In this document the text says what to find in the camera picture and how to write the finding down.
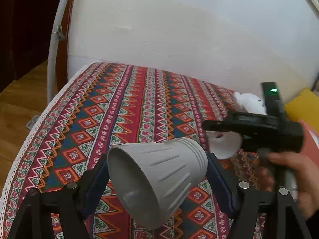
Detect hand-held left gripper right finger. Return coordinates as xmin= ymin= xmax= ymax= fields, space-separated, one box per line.
xmin=206 ymin=152 xmax=312 ymax=239

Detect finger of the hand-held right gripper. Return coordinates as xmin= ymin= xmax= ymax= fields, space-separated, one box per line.
xmin=201 ymin=120 xmax=233 ymax=133

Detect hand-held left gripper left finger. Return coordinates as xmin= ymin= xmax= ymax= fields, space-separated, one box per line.
xmin=7 ymin=153 xmax=111 ymax=239

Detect white ribbed cup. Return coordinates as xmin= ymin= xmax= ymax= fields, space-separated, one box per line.
xmin=208 ymin=131 xmax=243 ymax=160

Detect grey ribbed cup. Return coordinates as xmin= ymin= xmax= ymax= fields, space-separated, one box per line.
xmin=107 ymin=137 xmax=208 ymax=229

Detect person's right hand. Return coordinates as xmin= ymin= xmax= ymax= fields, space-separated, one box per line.
xmin=254 ymin=152 xmax=319 ymax=219

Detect white plush toy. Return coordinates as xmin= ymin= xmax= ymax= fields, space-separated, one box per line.
xmin=233 ymin=92 xmax=268 ymax=116

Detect yellow cushion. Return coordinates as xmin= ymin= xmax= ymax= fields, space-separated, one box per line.
xmin=284 ymin=88 xmax=319 ymax=127

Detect orange-red box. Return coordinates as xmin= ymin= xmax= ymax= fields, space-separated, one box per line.
xmin=298 ymin=119 xmax=319 ymax=156

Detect patterned red tablecloth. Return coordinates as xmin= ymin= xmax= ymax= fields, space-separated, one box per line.
xmin=0 ymin=62 xmax=299 ymax=239

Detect small grey floor object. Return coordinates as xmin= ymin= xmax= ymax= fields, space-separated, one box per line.
xmin=26 ymin=115 xmax=41 ymax=130

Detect white pipe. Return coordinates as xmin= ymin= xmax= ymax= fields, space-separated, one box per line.
xmin=47 ymin=0 xmax=81 ymax=105

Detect dark wooden door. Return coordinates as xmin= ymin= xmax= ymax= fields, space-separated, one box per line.
xmin=0 ymin=0 xmax=63 ymax=94

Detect brown wooden door frame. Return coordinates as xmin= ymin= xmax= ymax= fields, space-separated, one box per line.
xmin=56 ymin=0 xmax=78 ymax=90

